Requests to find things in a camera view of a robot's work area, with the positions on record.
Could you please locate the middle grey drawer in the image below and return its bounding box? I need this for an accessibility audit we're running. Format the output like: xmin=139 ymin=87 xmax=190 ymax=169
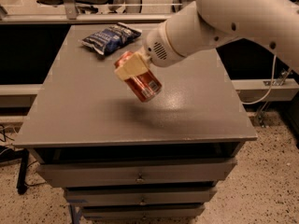
xmin=64 ymin=186 xmax=217 ymax=206

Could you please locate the white cable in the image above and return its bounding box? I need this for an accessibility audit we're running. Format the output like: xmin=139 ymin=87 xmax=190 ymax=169
xmin=241 ymin=53 xmax=278 ymax=106

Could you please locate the black stand leg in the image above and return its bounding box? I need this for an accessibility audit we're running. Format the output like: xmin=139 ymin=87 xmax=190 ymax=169
xmin=17 ymin=149 xmax=29 ymax=195

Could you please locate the red coke can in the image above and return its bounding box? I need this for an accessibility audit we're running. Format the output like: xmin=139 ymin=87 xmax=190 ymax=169
xmin=113 ymin=50 xmax=163 ymax=104

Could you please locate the grey drawer cabinet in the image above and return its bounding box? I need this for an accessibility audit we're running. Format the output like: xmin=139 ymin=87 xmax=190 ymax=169
xmin=13 ymin=22 xmax=258 ymax=224

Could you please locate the blue chip bag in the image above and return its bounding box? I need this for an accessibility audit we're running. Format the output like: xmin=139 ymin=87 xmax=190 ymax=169
xmin=81 ymin=22 xmax=142 ymax=56

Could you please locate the bottom grey drawer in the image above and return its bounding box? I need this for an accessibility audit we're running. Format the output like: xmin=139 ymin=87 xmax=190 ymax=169
xmin=82 ymin=203 xmax=205 ymax=220

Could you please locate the grey metal railing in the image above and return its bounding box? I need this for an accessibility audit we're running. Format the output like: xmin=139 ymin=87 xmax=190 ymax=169
xmin=0 ymin=0 xmax=192 ymax=24

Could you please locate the top grey drawer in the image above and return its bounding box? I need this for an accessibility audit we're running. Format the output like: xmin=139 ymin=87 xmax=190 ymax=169
xmin=36 ymin=158 xmax=237 ymax=188

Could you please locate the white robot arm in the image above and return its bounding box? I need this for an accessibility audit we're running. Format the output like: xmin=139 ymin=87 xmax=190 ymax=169
xmin=116 ymin=0 xmax=299 ymax=80

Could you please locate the grey drawer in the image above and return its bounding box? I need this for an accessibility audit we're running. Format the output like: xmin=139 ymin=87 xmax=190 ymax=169
xmin=64 ymin=186 xmax=217 ymax=206
xmin=82 ymin=203 xmax=205 ymax=220
xmin=36 ymin=158 xmax=237 ymax=188

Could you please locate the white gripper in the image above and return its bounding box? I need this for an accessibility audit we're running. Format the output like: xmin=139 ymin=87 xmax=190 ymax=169
xmin=113 ymin=21 xmax=188 ymax=81

